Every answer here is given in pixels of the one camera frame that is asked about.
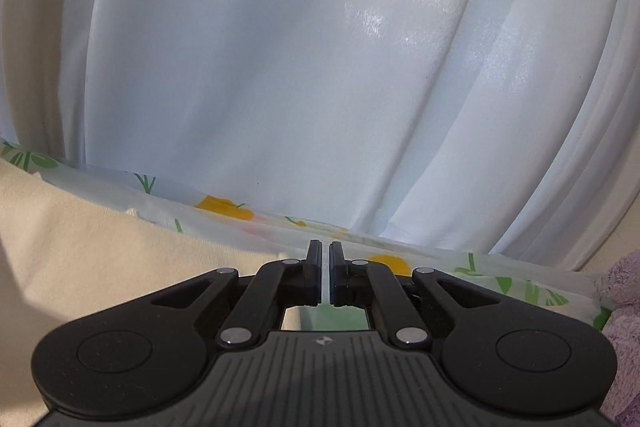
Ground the cream knit sweater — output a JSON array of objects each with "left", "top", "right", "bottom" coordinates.
[{"left": 0, "top": 156, "right": 308, "bottom": 427}]

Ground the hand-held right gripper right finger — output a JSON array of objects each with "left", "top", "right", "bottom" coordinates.
[{"left": 327, "top": 242, "right": 497, "bottom": 350}]

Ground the white curtain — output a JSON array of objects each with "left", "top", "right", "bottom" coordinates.
[{"left": 0, "top": 0, "right": 640, "bottom": 275}]

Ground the purple teddy bear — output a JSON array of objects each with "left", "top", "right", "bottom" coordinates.
[{"left": 594, "top": 249, "right": 640, "bottom": 427}]

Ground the floral bedsheet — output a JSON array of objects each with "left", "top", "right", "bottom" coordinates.
[{"left": 0, "top": 138, "right": 617, "bottom": 334}]

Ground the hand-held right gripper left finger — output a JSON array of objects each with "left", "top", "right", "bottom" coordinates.
[{"left": 150, "top": 239, "right": 323, "bottom": 350}]

